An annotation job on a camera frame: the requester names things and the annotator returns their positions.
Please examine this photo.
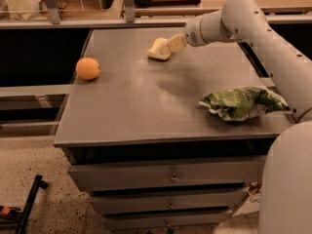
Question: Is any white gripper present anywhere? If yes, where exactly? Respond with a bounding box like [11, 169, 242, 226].
[158, 16, 207, 55]

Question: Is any yellow sponge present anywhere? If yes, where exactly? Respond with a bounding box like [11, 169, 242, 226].
[147, 38, 171, 60]

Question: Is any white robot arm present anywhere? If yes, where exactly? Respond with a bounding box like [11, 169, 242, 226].
[158, 0, 312, 234]

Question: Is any orange fruit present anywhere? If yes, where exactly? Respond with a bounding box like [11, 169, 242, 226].
[76, 58, 100, 80]

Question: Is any grey drawer cabinet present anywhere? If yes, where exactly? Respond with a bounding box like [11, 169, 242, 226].
[55, 28, 292, 230]

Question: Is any cardboard box on floor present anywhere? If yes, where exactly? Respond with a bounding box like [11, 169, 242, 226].
[233, 182, 261, 216]

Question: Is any black stand on floor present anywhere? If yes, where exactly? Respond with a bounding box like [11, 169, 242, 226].
[0, 175, 48, 234]

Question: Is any metal railing frame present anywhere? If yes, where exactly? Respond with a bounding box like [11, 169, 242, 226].
[0, 0, 312, 29]

